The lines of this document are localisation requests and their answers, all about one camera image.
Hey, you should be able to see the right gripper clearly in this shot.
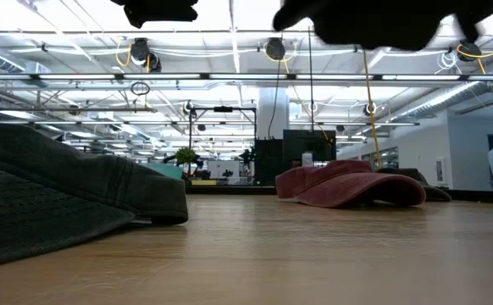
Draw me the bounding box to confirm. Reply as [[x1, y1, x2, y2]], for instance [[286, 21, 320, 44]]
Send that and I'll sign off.
[[273, 0, 493, 51]]

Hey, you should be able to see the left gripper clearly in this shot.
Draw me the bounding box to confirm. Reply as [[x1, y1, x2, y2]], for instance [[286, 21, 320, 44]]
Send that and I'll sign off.
[[109, 0, 200, 30]]

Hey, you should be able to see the green leafy plant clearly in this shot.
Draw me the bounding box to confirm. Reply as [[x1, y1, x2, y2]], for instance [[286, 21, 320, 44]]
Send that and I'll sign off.
[[175, 147, 198, 167]]

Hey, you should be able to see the teal plastic bin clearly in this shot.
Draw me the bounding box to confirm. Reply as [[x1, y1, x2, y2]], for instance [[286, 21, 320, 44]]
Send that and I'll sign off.
[[142, 163, 185, 181]]

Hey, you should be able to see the black computer case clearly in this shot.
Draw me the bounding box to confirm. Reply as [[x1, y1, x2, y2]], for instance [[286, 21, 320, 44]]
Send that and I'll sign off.
[[252, 129, 338, 186]]

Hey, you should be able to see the long light bar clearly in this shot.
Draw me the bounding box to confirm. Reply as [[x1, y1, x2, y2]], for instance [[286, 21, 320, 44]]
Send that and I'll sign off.
[[0, 119, 421, 127], [0, 72, 493, 82]]

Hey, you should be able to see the yellow cable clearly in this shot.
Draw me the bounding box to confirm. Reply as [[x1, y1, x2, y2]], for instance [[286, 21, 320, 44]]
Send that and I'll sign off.
[[363, 48, 383, 169]]

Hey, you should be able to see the black table frame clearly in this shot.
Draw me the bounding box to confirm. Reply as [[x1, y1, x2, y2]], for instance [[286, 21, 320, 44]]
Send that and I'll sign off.
[[186, 185, 493, 202]]

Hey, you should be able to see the black cable reel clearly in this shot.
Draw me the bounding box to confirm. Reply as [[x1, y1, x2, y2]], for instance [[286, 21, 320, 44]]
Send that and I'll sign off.
[[457, 41, 483, 64], [263, 36, 288, 62], [129, 36, 163, 74]]

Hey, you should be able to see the white board panel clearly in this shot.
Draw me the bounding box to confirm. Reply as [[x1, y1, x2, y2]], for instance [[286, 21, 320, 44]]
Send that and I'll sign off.
[[206, 159, 241, 180]]

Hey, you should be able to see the dark grey cap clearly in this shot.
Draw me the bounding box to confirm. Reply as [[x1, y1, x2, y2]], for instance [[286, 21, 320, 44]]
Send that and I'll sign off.
[[375, 167, 453, 202], [0, 122, 190, 270]]

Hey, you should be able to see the black gantry frame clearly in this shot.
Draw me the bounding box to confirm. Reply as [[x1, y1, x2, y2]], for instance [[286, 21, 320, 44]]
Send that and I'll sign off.
[[188, 105, 258, 175]]

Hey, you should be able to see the maroon cap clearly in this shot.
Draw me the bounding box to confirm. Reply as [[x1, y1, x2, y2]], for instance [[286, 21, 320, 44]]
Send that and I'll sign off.
[[274, 159, 427, 209]]

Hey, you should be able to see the white building column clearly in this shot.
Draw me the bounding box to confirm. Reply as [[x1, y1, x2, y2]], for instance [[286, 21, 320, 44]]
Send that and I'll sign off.
[[257, 87, 291, 141]]

